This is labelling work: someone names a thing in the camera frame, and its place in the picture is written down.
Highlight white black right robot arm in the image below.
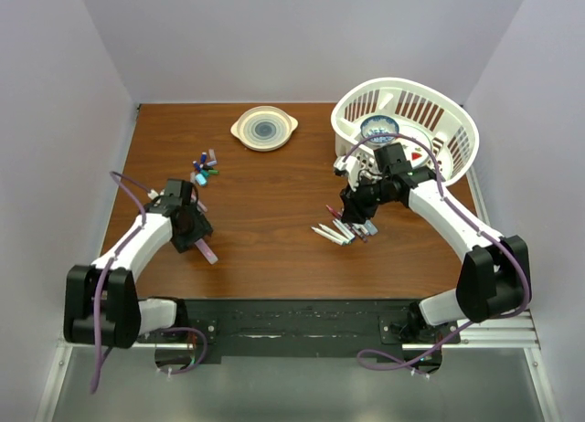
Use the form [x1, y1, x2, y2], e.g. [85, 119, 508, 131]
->
[334, 143, 532, 343]

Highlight cream plate with spiral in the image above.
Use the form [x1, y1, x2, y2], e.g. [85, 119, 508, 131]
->
[230, 106, 299, 152]

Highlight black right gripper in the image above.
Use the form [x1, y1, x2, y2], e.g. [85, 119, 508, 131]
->
[340, 174, 392, 225]

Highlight white marker dark blue cap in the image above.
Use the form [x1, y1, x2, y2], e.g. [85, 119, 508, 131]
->
[333, 218, 356, 241]

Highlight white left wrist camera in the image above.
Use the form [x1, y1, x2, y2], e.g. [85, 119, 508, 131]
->
[147, 189, 164, 201]

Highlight small purple pen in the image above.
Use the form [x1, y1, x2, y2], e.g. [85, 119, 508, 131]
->
[352, 226, 367, 243]

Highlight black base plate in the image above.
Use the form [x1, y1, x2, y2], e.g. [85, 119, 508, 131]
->
[135, 298, 461, 373]

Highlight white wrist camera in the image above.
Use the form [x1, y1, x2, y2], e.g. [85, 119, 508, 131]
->
[147, 189, 164, 201]
[334, 156, 361, 189]

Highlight lavender highlighter pen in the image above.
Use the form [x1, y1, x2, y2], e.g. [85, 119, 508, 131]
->
[195, 238, 218, 265]

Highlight white plastic basket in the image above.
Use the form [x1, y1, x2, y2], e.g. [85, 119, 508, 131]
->
[331, 78, 480, 187]

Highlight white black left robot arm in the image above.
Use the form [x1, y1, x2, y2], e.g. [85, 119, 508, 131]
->
[63, 179, 218, 349]

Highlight white marker green cap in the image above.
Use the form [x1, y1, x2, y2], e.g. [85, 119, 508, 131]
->
[320, 224, 352, 243]

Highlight white marker teal cap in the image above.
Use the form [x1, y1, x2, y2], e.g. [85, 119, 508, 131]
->
[311, 227, 347, 246]

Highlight blue white bowl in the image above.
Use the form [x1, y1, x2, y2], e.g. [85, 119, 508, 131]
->
[360, 115, 399, 146]

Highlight red transparent pen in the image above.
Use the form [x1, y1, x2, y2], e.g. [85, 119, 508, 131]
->
[325, 205, 342, 219]

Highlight light blue highlighter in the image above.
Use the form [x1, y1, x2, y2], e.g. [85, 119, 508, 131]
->
[364, 220, 378, 236]

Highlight white plate red shapes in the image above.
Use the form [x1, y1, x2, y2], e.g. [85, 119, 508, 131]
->
[396, 123, 434, 169]

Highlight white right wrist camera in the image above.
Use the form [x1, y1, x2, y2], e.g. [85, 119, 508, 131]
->
[334, 156, 361, 189]

